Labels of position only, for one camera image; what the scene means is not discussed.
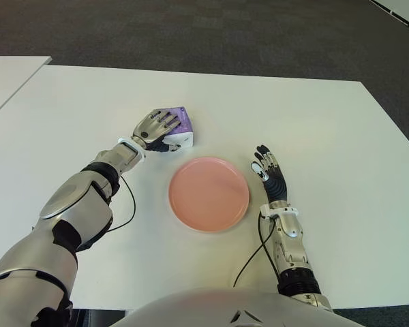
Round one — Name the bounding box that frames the pink plate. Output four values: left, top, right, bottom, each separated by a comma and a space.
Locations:
168, 156, 252, 232

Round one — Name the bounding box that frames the silver robot torso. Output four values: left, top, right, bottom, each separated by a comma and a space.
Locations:
110, 288, 354, 327

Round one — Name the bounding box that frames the white baseboard panel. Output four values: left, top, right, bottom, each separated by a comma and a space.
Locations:
367, 0, 409, 35

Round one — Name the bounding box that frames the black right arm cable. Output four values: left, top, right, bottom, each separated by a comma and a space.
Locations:
233, 213, 280, 287

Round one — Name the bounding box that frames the white neighbouring table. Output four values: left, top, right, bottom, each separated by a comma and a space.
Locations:
0, 56, 52, 122

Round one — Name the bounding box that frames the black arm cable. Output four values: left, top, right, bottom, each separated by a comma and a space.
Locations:
104, 174, 137, 234
233, 213, 280, 287

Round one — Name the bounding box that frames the purple tissue pack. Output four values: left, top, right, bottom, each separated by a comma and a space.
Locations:
156, 106, 196, 153

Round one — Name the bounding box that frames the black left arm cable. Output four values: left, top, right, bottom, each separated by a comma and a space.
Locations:
104, 174, 137, 234

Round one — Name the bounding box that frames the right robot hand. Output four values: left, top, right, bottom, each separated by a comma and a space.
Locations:
249, 144, 290, 204

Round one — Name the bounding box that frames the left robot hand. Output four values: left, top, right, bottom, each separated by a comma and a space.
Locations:
131, 108, 183, 154

